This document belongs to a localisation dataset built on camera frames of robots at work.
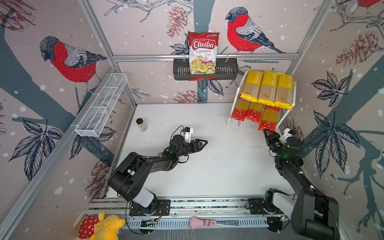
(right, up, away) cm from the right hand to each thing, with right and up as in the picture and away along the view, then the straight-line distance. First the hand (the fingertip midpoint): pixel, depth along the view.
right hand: (263, 130), depth 83 cm
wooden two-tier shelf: (-14, +20, +1) cm, 24 cm away
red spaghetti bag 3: (-10, +13, +10) cm, 19 cm away
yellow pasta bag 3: (+9, +21, -5) cm, 24 cm away
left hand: (-33, -7, -1) cm, 34 cm away
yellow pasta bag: (-7, +26, -1) cm, 26 cm away
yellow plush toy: (-76, -40, -20) cm, 88 cm away
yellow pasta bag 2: (+2, +24, -3) cm, 24 cm away
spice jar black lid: (-75, +3, +16) cm, 77 cm away
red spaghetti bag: (+6, +7, +5) cm, 11 cm away
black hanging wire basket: (-19, +40, +12) cm, 46 cm away
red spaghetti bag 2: (-1, +11, +9) cm, 15 cm away
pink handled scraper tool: (-39, -42, -14) cm, 59 cm away
